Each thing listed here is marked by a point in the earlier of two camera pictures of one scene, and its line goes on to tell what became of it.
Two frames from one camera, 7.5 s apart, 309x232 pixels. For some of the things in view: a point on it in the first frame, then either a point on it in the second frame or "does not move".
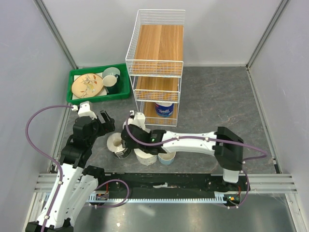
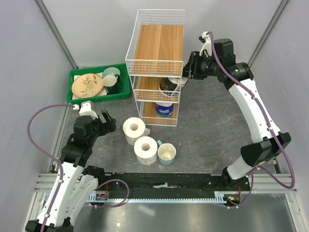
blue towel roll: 164,109 does not move
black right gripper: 126,145 to 190,70
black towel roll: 114,142 to 170,86
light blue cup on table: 166,158 does not move
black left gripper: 108,126 does not move
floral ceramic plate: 87,85 does not move
